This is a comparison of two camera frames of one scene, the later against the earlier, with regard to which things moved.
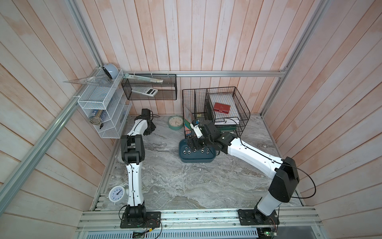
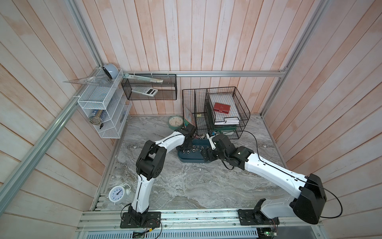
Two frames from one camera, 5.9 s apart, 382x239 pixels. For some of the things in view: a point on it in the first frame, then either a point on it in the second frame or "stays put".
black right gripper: (195, 141) → (209, 151)
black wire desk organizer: (224, 106) stays put
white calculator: (146, 91) stays put
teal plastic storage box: (205, 154) stays put
